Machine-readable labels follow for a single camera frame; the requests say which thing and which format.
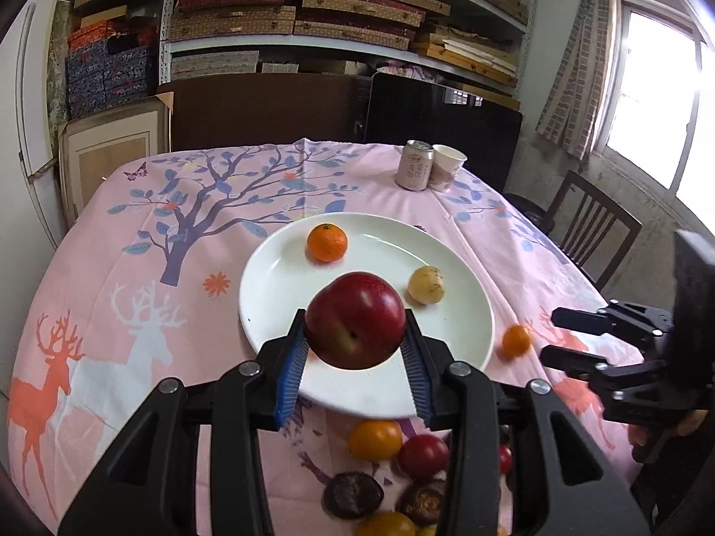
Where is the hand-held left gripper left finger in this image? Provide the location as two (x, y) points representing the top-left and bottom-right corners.
(59, 310), (311, 536)

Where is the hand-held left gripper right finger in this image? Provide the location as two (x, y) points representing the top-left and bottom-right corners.
(400, 310), (652, 536)

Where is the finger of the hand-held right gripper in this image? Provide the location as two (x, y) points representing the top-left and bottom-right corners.
(540, 345), (669, 403)
(551, 300), (671, 347)

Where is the red apple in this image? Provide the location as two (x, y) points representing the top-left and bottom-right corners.
(304, 271), (408, 370)

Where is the dark purple mangosteen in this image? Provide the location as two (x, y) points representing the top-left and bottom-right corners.
(398, 479), (448, 526)
(323, 472), (385, 519)

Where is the white oval plate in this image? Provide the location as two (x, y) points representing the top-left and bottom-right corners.
(239, 212), (496, 419)

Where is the person's right hand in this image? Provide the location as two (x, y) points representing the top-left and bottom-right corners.
(677, 409), (709, 436)

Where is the small orange citrus fruit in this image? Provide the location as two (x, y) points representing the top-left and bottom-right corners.
(500, 324), (532, 359)

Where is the dark wooden chair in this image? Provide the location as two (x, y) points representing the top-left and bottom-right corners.
(505, 170), (643, 291)

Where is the pale tan round fruit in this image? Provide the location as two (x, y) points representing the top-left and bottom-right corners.
(406, 266), (446, 306)

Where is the orange mandarin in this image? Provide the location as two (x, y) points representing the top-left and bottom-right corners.
(307, 223), (348, 263)

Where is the pink deer print tablecloth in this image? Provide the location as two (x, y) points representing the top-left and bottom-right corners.
(0, 139), (671, 536)

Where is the white paper cup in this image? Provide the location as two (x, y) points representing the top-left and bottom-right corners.
(428, 144), (467, 193)

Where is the pink drink can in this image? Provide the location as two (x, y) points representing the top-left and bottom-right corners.
(395, 140), (435, 191)

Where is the window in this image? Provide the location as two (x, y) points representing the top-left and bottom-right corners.
(592, 0), (715, 218)

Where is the black board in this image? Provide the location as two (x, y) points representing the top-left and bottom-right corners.
(363, 72), (523, 191)

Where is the brick pattern curtain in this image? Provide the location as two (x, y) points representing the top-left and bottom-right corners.
(536, 0), (621, 160)

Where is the brown board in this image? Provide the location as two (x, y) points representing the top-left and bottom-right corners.
(156, 72), (372, 151)

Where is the stack of blue patterned boxes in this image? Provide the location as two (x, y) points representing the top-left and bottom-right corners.
(66, 45), (160, 121)

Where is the stack of woven flat boxes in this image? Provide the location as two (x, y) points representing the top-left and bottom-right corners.
(168, 0), (531, 90)

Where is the white door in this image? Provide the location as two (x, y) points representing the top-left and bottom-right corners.
(0, 0), (73, 247)

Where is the white metal shelf rack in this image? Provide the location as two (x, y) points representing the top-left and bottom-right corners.
(159, 0), (540, 98)

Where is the orange patterned box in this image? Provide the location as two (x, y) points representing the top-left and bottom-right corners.
(68, 19), (130, 52)

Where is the beige picture frame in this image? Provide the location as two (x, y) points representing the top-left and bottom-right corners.
(59, 97), (168, 224)

